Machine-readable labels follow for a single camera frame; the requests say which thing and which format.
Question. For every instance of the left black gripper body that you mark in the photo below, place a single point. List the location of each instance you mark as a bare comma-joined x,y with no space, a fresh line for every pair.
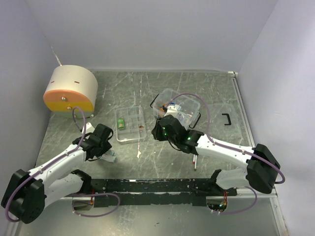
105,146

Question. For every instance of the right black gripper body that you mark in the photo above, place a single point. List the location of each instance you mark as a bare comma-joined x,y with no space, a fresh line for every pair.
160,134

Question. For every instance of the white teal bandage wrappers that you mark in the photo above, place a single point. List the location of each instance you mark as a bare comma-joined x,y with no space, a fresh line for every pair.
109,156

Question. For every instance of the clear plastic medicine box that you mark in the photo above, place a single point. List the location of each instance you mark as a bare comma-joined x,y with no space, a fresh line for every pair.
188,105

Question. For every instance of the green small sachet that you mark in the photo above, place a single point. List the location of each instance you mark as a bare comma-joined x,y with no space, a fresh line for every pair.
121,124

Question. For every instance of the clear compartment tray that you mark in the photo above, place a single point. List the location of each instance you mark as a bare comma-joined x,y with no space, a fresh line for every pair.
134,117

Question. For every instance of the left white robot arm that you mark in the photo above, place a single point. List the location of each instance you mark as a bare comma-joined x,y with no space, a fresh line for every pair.
30,192

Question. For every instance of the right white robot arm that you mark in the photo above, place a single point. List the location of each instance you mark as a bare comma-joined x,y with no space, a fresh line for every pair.
256,166

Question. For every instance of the green cap marker pen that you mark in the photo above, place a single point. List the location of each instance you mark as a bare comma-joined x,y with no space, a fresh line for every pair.
195,166

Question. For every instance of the beige cylindrical drum device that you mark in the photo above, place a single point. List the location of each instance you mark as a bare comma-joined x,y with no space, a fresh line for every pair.
71,86

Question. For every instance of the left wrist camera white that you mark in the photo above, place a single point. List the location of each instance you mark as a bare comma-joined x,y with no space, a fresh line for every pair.
89,128

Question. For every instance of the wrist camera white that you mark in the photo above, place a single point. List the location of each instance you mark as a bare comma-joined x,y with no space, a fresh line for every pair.
89,128
172,110

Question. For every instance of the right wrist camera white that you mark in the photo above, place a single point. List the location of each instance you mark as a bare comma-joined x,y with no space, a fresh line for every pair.
172,110

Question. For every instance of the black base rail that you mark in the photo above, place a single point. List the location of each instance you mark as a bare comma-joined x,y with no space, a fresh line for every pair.
146,192

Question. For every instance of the clear box lid black handle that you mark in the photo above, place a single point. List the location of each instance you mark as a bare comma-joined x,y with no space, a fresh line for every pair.
223,119

